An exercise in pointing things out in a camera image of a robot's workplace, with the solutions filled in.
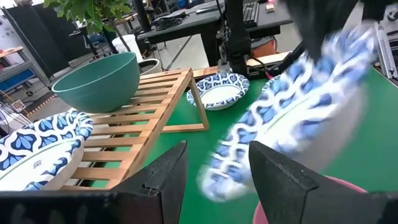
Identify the grey storage rack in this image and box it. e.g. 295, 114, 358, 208
0, 45, 52, 100

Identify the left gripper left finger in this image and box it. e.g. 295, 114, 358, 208
0, 139, 189, 224

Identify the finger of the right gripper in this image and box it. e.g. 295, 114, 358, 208
361, 0, 398, 21
283, 0, 359, 62

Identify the silver aluminium extrusion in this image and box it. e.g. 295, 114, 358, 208
374, 12, 398, 82

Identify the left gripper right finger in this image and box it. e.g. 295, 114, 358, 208
248, 140, 398, 224

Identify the pink plastic bowl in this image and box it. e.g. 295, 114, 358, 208
252, 175, 369, 224

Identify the green leafy small tree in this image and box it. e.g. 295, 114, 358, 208
43, 0, 134, 52

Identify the wooden slatted shelf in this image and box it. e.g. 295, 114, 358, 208
60, 67, 210, 191

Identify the orange box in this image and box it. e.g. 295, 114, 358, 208
251, 39, 277, 59

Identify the large blue patterned plate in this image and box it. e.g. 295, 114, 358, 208
197, 23, 379, 203

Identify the black monitor pole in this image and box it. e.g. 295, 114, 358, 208
132, 0, 152, 32

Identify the white plant pot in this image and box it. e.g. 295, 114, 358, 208
138, 58, 162, 75

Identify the white bin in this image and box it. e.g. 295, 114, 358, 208
111, 34, 144, 63

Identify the teal plastic bowl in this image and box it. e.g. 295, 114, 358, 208
51, 51, 141, 114

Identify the black keyboard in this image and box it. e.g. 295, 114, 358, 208
241, 1, 261, 29

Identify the black partition panel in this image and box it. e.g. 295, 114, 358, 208
2, 2, 94, 78

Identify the dark grey desk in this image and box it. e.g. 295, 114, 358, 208
136, 0, 226, 68

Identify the coiled black cable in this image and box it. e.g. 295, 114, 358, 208
154, 12, 187, 32

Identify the blue white patterned bowl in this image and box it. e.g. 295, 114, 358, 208
186, 72, 251, 111
0, 110, 94, 192

